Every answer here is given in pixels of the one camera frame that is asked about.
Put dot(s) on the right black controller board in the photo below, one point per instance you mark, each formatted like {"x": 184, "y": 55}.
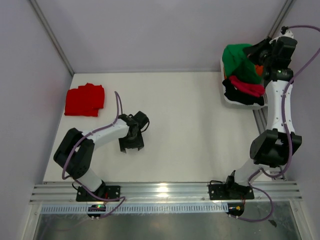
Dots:
{"x": 235, "y": 209}

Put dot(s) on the green t shirt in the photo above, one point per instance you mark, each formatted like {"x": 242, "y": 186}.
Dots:
{"x": 237, "y": 64}

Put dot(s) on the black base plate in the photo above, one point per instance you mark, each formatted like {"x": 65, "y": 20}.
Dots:
{"x": 217, "y": 191}
{"x": 104, "y": 191}

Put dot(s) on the white plastic basket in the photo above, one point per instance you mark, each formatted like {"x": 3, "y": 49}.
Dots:
{"x": 235, "y": 104}

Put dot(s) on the aluminium front rail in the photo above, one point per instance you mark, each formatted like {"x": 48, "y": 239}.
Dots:
{"x": 164, "y": 192}

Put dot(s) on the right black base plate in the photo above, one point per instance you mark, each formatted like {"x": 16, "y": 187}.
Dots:
{"x": 217, "y": 191}

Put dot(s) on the folded red t shirt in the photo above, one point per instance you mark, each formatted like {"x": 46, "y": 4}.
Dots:
{"x": 86, "y": 100}

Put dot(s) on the right corner frame post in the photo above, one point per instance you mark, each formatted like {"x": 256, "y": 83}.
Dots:
{"x": 280, "y": 17}

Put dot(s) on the black t shirt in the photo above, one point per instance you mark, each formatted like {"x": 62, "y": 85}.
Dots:
{"x": 232, "y": 94}

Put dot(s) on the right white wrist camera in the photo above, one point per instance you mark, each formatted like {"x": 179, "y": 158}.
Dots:
{"x": 286, "y": 32}

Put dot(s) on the left black controller board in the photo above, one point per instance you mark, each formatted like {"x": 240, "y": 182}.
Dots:
{"x": 96, "y": 211}

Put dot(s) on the left corner frame post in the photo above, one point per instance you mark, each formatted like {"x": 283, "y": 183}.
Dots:
{"x": 51, "y": 35}

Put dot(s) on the pink t shirt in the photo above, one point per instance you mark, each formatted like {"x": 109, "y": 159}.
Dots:
{"x": 255, "y": 90}

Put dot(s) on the orange t shirt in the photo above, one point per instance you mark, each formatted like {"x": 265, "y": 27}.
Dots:
{"x": 259, "y": 70}

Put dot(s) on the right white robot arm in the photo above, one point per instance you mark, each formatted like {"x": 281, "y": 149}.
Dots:
{"x": 272, "y": 151}

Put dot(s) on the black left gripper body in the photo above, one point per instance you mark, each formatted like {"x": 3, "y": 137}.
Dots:
{"x": 130, "y": 142}

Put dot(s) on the black controller board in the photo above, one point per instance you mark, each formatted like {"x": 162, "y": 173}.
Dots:
{"x": 96, "y": 211}
{"x": 235, "y": 209}

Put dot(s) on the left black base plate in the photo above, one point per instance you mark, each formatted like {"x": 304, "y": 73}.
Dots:
{"x": 104, "y": 191}

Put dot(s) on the corner frame post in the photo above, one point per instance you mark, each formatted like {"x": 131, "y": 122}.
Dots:
{"x": 280, "y": 17}
{"x": 51, "y": 35}

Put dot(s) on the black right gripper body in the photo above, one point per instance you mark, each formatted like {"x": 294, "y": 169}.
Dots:
{"x": 261, "y": 55}

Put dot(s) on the white slotted cable duct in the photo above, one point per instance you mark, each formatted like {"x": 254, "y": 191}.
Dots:
{"x": 135, "y": 208}

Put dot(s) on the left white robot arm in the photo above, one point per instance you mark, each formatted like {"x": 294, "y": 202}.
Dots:
{"x": 75, "y": 153}

